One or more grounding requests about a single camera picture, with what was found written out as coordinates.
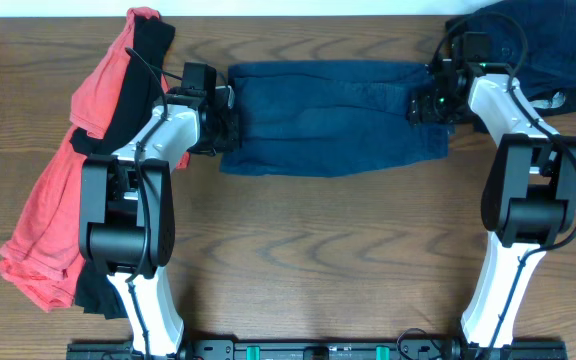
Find dark blue shorts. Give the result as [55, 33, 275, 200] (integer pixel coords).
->
[220, 60, 454, 177]

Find folded black garment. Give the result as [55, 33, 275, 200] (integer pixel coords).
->
[445, 15, 576, 117]

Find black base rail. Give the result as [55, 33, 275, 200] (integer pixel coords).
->
[66, 334, 569, 360]

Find red t-shirt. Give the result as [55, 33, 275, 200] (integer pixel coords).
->
[0, 7, 167, 312]

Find folded navy shorts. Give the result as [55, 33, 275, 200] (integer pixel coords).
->
[462, 0, 576, 97]

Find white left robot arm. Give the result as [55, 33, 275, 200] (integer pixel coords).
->
[67, 62, 239, 359]

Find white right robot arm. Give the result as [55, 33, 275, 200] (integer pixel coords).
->
[407, 32, 576, 359]

